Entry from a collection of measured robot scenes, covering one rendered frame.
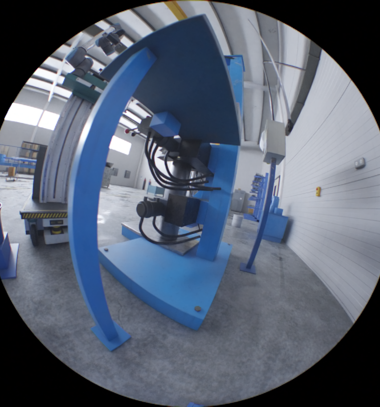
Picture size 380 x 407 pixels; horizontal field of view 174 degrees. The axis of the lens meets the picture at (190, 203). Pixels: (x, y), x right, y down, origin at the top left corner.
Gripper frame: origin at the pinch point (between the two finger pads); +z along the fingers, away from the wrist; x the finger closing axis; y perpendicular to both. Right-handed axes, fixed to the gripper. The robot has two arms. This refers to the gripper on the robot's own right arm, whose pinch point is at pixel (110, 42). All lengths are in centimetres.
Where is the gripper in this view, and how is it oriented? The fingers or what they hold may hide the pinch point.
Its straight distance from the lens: 115.4
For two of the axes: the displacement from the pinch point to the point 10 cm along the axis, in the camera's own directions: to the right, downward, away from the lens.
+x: -2.8, 1.3, -9.5
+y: -9.3, 1.9, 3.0
